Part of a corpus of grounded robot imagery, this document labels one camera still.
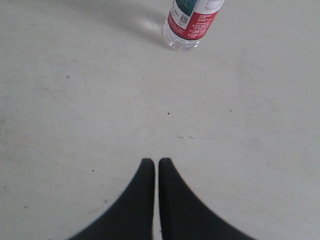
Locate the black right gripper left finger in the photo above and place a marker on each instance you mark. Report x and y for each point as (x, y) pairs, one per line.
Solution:
(130, 217)

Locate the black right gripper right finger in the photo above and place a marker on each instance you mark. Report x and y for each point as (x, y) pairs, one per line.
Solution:
(183, 216)

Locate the clear water bottle red cap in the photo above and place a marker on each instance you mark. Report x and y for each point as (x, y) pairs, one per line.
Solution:
(188, 22)

